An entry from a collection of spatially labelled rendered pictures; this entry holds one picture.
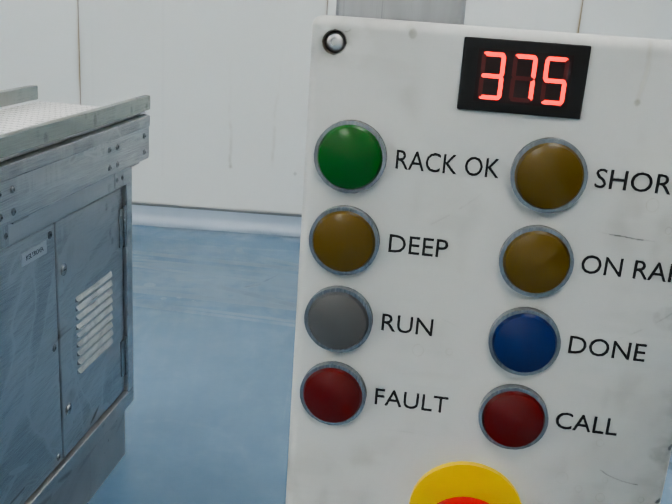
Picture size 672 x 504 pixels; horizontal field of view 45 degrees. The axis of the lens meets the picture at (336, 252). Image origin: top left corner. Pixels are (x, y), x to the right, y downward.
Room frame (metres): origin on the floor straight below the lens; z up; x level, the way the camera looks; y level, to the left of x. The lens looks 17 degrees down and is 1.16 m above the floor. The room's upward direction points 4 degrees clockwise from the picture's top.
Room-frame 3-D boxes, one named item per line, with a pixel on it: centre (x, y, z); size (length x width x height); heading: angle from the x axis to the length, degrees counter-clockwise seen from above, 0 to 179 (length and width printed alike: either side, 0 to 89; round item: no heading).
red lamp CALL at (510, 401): (0.32, -0.08, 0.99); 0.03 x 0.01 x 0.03; 83
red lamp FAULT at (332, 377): (0.33, 0.00, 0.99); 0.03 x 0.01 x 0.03; 83
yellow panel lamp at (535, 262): (0.32, -0.08, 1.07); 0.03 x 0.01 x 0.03; 83
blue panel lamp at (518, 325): (0.32, -0.08, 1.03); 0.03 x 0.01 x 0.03; 83
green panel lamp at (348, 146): (0.33, 0.00, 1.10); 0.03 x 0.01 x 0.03; 83
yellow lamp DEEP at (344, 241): (0.33, 0.00, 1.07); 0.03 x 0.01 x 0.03; 83
